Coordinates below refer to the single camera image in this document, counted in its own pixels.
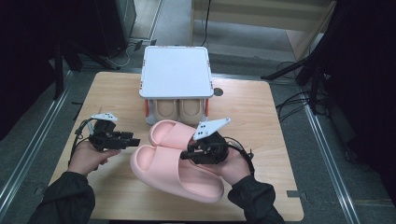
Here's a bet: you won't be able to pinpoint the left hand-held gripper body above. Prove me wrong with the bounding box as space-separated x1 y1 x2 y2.
88 112 129 152

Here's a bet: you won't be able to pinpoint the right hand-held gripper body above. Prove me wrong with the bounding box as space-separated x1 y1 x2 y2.
191 117 232 165

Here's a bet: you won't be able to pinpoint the pink slipper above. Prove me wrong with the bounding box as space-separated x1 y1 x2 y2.
129 144 225 204
148 119 204 151

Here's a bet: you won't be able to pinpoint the beige slipper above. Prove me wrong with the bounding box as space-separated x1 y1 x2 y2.
154 98 179 123
178 98 205 125

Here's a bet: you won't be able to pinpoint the person's left hand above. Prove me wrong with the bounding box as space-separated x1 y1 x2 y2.
67 141 120 176

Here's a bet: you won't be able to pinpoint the person's right hand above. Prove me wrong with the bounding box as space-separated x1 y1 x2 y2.
211 148 251 186

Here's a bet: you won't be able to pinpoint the black tripod stand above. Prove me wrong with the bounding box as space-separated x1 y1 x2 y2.
52 36 120 101

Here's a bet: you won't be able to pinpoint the black power adapter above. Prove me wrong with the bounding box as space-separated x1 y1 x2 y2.
133 38 158 51

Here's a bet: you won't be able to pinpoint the grey floor tape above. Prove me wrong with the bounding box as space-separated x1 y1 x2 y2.
286 189 308 201

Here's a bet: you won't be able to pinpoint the black cabinet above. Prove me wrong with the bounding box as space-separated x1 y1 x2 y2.
92 0 138 59

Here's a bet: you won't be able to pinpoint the black metal stand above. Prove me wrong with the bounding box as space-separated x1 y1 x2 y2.
261 46 332 117

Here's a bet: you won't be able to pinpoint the black curtain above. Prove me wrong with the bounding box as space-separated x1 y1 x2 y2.
0 0 96 139
320 0 396 175

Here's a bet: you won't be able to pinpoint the light wooden cabinet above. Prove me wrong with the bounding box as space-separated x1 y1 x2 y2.
190 0 339 62

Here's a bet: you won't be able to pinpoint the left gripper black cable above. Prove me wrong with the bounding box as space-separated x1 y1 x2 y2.
68 119 95 164

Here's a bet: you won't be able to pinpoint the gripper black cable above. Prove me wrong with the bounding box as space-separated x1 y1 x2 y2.
223 135 256 175
68 119 95 164

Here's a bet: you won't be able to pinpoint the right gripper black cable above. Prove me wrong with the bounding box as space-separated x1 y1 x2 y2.
223 135 256 175

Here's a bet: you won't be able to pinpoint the metal floor rail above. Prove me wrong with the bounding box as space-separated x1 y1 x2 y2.
0 69 75 210
303 102 362 224

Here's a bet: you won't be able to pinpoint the white floor cable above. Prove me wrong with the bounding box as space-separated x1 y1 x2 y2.
106 43 138 68

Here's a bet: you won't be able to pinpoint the black floor cables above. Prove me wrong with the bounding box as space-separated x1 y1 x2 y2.
275 60 316 123

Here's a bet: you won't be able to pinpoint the black hanging cable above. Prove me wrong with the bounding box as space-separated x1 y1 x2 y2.
200 0 213 48

